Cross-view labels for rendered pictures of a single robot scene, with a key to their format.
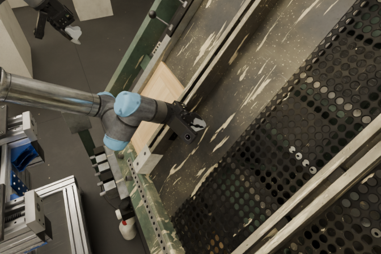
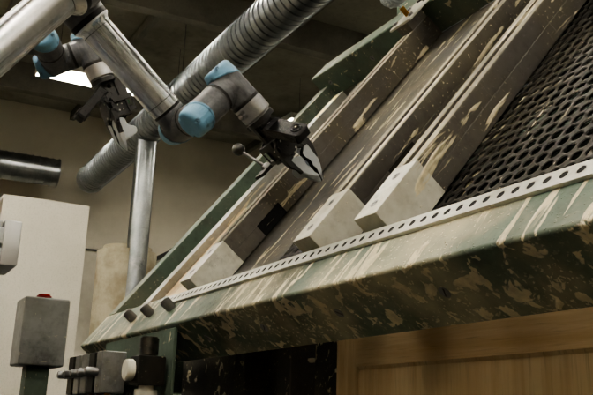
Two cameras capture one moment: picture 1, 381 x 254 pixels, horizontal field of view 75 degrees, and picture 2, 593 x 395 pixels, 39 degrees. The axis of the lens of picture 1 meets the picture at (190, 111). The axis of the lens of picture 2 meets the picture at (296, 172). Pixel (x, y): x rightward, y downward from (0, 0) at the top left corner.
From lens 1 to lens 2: 181 cm
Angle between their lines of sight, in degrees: 60
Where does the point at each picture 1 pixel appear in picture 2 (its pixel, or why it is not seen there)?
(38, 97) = (125, 44)
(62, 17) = (123, 100)
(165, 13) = not seen: hidden behind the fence
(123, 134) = (211, 97)
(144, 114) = (243, 84)
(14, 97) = (107, 30)
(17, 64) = not seen: outside the picture
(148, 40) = not seen: hidden behind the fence
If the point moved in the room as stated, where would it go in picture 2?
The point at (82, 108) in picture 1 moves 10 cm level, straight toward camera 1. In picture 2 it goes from (159, 87) to (176, 74)
